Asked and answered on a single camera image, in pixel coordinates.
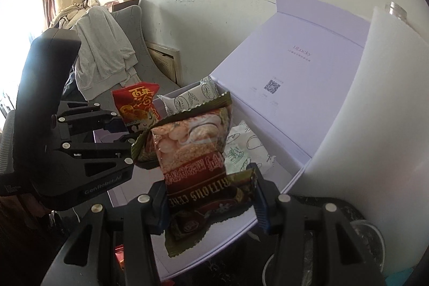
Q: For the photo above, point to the brown cardboard box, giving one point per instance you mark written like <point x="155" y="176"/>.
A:
<point x="124" y="4"/>

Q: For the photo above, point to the white gift box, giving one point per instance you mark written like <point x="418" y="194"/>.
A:
<point x="301" y="78"/>

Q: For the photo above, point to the green snack packet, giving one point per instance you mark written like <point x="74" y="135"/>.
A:
<point x="194" y="152"/>

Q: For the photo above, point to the beige framed panel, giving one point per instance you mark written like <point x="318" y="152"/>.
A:
<point x="166" y="63"/>

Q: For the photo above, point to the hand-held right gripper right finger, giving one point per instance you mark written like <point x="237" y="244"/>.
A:
<point x="263" y="215"/>

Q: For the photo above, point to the clear jar with red contents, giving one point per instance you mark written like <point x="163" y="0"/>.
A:
<point x="395" y="11"/>

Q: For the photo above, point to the bread print white packet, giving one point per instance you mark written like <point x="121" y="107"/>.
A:
<point x="184" y="101"/>
<point x="248" y="145"/>
<point x="207" y="90"/>

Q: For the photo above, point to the dark cloth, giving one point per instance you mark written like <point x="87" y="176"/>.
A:
<point x="70" y="85"/>

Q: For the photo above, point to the reddish curtain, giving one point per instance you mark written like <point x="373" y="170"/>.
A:
<point x="47" y="8"/>

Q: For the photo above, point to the teal object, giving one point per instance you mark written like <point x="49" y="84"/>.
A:
<point x="402" y="277"/>

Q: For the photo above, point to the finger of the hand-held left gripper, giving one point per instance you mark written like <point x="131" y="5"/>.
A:
<point x="100" y="147"/>
<point x="110" y="123"/>

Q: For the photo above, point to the red snack packet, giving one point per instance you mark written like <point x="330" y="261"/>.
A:
<point x="137" y="105"/>

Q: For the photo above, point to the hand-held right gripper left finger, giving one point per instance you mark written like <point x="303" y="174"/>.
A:
<point x="164" y="209"/>

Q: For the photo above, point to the red wrapper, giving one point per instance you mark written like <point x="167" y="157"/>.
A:
<point x="119" y="259"/>

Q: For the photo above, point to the white cloth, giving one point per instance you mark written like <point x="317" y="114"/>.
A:
<point x="100" y="48"/>

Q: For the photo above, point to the white foam sheet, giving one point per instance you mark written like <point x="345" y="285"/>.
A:
<point x="385" y="121"/>

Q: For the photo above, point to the grey chair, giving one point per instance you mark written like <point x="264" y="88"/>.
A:
<point x="140" y="48"/>

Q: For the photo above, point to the striped cloth pile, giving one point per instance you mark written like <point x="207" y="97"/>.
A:
<point x="72" y="16"/>

